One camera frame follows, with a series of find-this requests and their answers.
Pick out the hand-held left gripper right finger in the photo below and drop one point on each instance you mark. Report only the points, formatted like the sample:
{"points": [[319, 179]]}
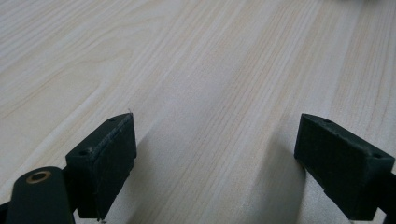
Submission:
{"points": [[342, 171]]}

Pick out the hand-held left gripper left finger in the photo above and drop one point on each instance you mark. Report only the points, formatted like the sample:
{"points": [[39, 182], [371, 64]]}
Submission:
{"points": [[99, 168]]}

